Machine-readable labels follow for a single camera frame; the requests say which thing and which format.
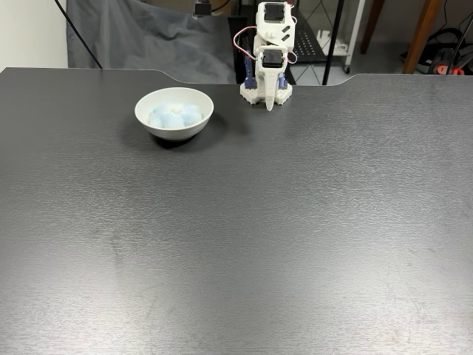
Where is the black red floor tool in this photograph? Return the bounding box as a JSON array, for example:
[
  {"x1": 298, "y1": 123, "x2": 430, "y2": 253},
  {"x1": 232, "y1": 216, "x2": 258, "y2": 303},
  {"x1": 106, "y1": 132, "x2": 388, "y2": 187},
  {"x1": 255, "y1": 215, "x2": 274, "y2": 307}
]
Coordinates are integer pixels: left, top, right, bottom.
[{"x1": 419, "y1": 26, "x2": 473, "y2": 76}]

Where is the skyblue star plush doll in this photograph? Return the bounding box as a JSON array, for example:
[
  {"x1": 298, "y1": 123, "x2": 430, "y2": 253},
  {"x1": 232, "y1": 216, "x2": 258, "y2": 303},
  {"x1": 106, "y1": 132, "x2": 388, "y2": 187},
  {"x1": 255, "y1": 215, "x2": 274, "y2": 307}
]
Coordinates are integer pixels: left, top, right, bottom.
[{"x1": 147, "y1": 103, "x2": 205, "y2": 129}]

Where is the white metal cart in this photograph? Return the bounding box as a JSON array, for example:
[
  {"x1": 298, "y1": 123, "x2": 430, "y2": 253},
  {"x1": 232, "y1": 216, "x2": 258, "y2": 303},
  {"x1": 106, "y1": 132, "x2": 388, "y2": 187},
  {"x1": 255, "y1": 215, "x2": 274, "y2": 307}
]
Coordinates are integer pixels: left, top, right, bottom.
[{"x1": 316, "y1": 0, "x2": 367, "y2": 74}]

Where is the white bowl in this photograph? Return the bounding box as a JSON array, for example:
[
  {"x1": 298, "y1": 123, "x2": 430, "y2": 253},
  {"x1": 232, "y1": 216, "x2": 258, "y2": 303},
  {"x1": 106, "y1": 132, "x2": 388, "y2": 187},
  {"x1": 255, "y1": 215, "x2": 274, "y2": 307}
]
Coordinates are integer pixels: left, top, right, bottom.
[{"x1": 134, "y1": 87, "x2": 215, "y2": 142}]

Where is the wooden furniture leg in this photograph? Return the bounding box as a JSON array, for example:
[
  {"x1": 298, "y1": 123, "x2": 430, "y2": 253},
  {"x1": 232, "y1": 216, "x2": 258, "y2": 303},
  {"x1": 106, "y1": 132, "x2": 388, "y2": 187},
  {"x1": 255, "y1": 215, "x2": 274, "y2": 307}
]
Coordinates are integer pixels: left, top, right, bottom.
[
  {"x1": 402, "y1": 0, "x2": 443, "y2": 75},
  {"x1": 360, "y1": 0, "x2": 388, "y2": 55}
]

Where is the grey cloth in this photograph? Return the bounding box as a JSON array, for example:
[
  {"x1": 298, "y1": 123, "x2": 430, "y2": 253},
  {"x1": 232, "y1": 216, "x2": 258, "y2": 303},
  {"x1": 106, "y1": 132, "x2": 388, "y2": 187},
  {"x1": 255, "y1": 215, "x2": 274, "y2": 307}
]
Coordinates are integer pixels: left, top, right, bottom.
[{"x1": 66, "y1": 0, "x2": 239, "y2": 85}]

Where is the black box device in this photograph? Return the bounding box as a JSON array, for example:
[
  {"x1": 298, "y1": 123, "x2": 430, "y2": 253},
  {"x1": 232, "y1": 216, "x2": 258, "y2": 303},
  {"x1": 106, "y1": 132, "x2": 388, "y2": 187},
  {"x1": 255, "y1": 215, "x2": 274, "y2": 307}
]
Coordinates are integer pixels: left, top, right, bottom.
[{"x1": 194, "y1": 0, "x2": 214, "y2": 18}]

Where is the red white wrist cable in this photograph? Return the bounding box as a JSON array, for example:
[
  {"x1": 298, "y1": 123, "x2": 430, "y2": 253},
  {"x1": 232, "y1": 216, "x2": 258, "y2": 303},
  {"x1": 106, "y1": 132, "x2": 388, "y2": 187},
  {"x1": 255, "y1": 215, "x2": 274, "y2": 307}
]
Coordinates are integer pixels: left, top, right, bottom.
[{"x1": 232, "y1": 27, "x2": 260, "y2": 62}]

